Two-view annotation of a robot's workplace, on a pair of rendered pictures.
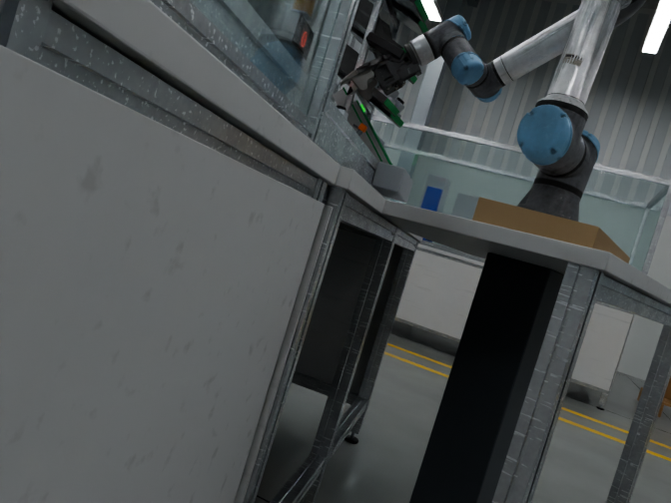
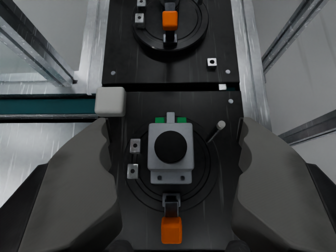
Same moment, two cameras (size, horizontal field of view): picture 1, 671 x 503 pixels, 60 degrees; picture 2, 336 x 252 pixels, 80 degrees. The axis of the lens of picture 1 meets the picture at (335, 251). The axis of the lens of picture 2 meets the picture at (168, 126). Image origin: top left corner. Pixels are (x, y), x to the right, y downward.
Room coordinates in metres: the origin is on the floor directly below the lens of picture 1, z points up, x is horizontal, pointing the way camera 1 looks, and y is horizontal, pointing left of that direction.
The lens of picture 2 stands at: (1.61, 0.07, 1.28)
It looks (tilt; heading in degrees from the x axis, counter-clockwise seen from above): 74 degrees down; 80
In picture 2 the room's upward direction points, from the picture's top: 3 degrees counter-clockwise
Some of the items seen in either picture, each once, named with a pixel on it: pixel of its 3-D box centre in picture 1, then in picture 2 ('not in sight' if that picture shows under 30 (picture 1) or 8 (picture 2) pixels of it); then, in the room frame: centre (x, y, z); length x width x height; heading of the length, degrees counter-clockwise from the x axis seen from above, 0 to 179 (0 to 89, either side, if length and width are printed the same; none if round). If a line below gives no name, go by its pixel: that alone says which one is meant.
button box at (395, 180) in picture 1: (393, 183); not in sight; (1.49, -0.09, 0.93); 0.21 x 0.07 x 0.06; 168
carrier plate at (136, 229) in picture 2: not in sight; (171, 162); (1.62, 0.10, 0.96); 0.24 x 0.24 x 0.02; 78
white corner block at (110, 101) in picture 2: not in sight; (112, 103); (1.55, 0.22, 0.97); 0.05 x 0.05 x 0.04; 78
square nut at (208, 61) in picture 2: not in sight; (211, 63); (1.73, 0.25, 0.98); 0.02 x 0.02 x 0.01; 78
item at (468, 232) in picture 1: (513, 253); not in sight; (1.45, -0.43, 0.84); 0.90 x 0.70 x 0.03; 139
